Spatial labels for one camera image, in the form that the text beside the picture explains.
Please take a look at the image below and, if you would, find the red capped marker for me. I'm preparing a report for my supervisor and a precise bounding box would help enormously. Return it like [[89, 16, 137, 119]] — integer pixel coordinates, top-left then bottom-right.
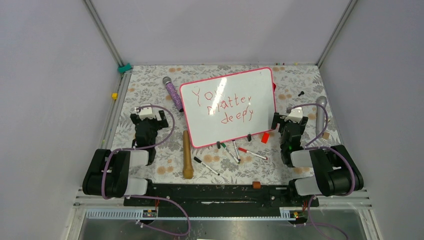
[[238, 147, 268, 160]]

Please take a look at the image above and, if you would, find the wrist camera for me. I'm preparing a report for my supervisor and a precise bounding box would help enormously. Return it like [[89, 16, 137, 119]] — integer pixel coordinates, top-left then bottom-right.
[[134, 105, 156, 120], [285, 107, 304, 124]]

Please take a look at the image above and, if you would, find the pink framed whiteboard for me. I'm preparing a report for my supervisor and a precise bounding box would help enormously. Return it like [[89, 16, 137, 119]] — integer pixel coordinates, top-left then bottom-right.
[[179, 67, 276, 148]]

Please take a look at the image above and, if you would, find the black capped marker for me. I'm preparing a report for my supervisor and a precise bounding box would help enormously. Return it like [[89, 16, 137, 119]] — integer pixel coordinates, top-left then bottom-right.
[[193, 156, 220, 176]]

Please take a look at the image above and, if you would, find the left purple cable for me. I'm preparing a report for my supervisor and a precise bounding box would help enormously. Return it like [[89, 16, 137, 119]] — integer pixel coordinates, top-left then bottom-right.
[[100, 105, 192, 238]]

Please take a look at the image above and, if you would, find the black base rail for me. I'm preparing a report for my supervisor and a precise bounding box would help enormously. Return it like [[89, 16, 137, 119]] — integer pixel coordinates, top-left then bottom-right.
[[123, 182, 311, 218]]

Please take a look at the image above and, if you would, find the blue capped marker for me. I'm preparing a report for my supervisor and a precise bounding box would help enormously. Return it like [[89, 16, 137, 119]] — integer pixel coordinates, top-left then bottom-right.
[[232, 139, 241, 162]]

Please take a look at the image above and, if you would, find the silver microphone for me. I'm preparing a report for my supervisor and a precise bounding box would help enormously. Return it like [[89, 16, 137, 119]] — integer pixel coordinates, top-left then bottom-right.
[[315, 96, 328, 137]]

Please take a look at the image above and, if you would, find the small orange red block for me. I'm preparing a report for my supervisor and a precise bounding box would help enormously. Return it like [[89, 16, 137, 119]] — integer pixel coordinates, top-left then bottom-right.
[[261, 132, 270, 144]]

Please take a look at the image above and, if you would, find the wooden rolling pin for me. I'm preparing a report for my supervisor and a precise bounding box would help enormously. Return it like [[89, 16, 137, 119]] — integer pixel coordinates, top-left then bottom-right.
[[182, 130, 194, 179]]

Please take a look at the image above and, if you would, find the brown small cube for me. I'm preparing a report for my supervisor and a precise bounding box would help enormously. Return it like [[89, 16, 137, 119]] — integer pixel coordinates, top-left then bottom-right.
[[252, 181, 261, 189]]

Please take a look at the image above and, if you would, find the purple glitter microphone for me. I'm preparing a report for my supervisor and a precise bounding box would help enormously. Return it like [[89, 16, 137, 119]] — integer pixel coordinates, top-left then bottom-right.
[[162, 76, 184, 113]]

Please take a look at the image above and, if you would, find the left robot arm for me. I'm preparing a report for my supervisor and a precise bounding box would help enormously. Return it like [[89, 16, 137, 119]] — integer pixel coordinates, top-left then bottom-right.
[[82, 107, 169, 206]]

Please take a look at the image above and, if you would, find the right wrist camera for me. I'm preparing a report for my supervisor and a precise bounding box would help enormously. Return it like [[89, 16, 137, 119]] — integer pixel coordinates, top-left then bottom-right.
[[285, 107, 304, 124]]

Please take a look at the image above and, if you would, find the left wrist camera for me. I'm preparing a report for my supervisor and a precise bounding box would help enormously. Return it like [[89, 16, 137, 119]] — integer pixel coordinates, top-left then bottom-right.
[[134, 105, 156, 120]]

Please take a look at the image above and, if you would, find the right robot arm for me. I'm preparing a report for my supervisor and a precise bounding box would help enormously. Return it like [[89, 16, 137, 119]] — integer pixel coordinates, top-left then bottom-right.
[[271, 112, 364, 206]]

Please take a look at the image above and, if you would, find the teal corner clamp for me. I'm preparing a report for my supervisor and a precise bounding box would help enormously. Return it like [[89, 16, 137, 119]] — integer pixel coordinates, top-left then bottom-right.
[[117, 63, 133, 74]]

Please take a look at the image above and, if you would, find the small wooden cube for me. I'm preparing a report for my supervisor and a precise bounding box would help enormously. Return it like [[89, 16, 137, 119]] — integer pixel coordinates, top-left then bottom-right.
[[322, 132, 331, 140]]

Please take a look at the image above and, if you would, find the green capped marker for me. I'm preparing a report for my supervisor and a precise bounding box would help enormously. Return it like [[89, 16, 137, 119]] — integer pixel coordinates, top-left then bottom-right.
[[220, 142, 240, 164]]

